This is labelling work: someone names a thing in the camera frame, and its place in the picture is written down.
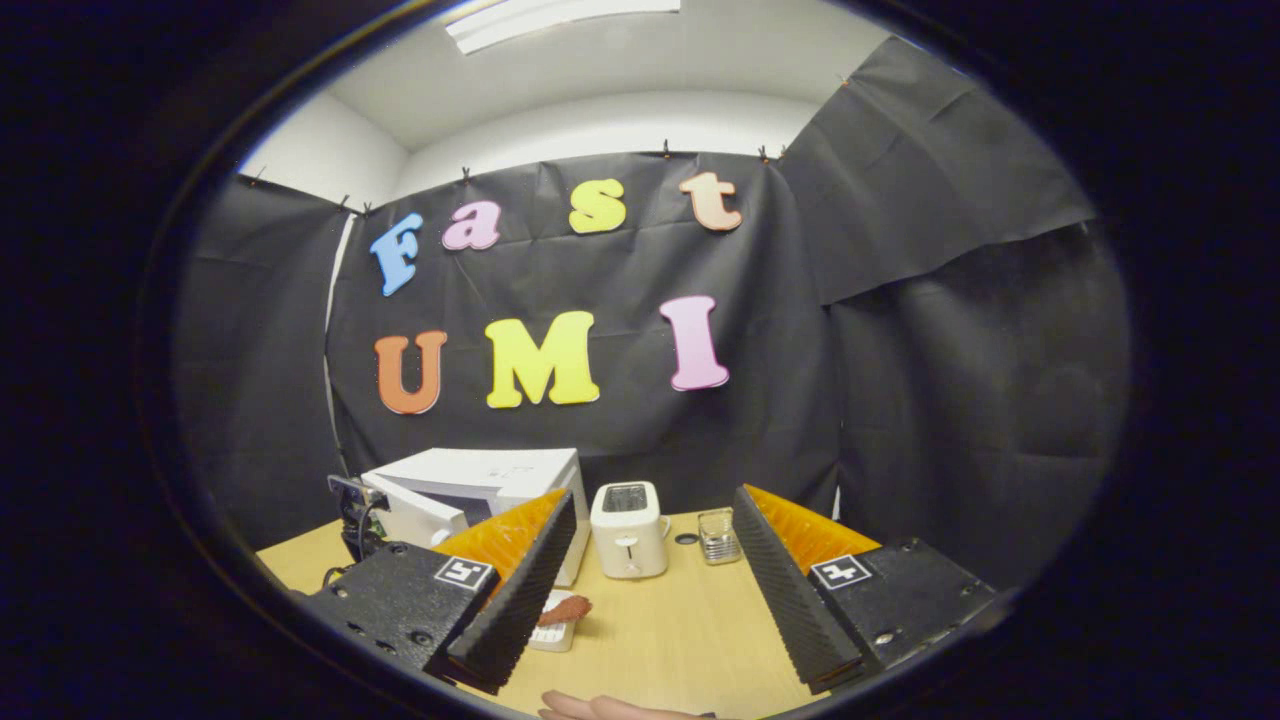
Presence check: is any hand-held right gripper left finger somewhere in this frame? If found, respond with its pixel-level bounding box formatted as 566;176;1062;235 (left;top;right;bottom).
295;488;579;696

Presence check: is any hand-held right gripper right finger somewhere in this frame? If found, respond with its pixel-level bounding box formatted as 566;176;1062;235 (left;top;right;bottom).
732;484;1003;695

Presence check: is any white microwave oven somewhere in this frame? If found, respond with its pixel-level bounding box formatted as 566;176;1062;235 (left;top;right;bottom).
360;447;591;588

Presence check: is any white ribbed tray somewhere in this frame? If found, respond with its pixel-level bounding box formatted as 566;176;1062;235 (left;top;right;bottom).
527;590;581;653

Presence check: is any white toaster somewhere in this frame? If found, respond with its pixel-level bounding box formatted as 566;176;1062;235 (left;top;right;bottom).
590;481;672;580

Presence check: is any black backdrop cloth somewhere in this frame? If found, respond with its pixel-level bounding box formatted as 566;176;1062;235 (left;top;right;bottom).
170;35;1131;601

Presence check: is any long ceiling light panel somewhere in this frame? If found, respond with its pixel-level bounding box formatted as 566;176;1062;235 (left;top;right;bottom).
445;0;681;55

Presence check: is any small wire basket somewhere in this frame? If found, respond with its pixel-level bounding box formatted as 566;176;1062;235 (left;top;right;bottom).
697;508;742;566

